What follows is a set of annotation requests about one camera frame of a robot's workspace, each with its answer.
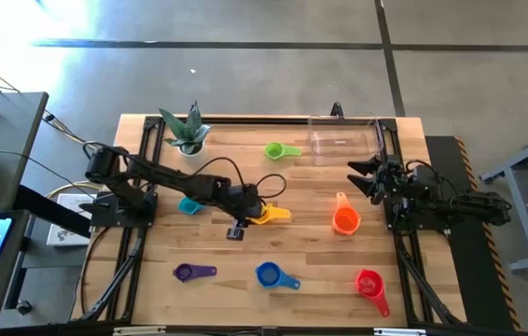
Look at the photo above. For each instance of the black aluminium table frame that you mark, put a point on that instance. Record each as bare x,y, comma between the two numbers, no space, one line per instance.
254,121

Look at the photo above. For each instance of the black hazard-striped floor mat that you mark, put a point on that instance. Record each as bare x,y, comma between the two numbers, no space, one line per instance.
467,280

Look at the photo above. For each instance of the orange measuring cup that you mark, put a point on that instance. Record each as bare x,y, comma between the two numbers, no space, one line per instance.
346,221

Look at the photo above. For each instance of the grey metal cart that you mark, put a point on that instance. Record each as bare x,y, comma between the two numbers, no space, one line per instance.
523,215

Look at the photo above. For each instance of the black table clamp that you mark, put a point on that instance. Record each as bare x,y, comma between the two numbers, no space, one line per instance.
337,109

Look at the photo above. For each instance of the green snake plant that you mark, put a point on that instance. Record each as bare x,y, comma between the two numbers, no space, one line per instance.
184,130

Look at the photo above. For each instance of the clear plastic basket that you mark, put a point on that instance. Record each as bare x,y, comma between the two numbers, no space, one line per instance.
338,144

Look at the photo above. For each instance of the teal measuring cup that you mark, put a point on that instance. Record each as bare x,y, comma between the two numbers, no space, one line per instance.
189,206

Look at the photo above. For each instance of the yellow measuring cup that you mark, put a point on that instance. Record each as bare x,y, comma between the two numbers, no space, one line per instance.
277,214

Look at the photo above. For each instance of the silver aluminium bracket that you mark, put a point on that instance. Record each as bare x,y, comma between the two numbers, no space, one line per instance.
399,331
138,331

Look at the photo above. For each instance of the green measuring cup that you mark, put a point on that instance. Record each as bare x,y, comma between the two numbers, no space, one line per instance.
274,150

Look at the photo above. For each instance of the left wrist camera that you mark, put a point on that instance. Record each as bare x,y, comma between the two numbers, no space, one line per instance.
236,232

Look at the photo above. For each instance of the black caster wheel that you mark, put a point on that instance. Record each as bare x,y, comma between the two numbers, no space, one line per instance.
23,306

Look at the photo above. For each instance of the blue measuring cup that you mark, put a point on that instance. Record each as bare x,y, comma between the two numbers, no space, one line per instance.
268,274

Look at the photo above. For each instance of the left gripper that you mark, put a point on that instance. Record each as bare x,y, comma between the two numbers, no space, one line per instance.
243,196

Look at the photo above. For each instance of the red measuring cup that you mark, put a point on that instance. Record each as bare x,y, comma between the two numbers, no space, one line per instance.
369,284

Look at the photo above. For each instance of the white booklet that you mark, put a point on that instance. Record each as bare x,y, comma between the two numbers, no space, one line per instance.
65,233

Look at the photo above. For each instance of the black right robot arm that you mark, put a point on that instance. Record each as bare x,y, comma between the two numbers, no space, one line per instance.
478,205

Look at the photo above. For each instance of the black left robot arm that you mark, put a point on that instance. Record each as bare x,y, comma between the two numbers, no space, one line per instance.
170,177

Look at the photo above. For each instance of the purple measuring cup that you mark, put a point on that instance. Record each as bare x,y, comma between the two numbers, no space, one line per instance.
184,272

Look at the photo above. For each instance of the dark grey desk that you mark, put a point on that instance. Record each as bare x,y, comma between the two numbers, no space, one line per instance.
7,130

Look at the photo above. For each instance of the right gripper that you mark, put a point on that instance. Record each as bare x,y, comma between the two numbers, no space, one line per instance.
389,181

